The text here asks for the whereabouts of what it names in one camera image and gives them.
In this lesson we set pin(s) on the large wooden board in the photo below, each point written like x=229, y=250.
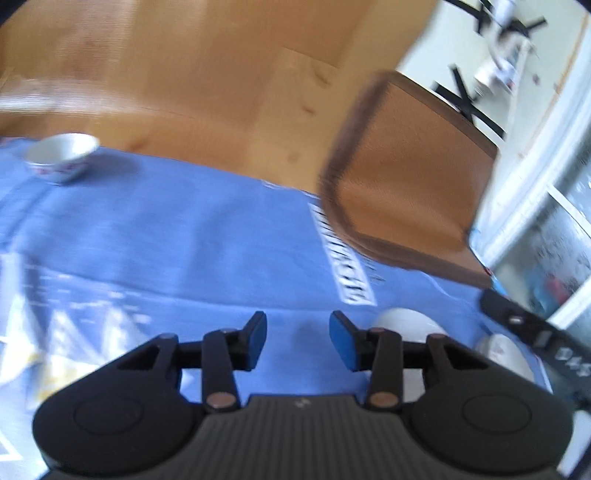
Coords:
x=184, y=69

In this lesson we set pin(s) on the black tape cross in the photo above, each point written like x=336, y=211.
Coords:
x=464, y=104

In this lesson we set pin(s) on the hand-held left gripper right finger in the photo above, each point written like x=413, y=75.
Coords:
x=341, y=341

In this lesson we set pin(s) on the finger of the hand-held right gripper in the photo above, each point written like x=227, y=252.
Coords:
x=531, y=330

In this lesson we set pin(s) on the brown woven seat mat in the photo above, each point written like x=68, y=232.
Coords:
x=406, y=194

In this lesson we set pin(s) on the white bowl purple flowers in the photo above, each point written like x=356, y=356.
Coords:
x=60, y=147

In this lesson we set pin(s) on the blue printed tablecloth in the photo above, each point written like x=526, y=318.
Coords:
x=184, y=240

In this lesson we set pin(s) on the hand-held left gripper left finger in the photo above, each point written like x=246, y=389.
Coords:
x=256, y=341

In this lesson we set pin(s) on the white framed frosted window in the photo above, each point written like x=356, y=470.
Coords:
x=521, y=184

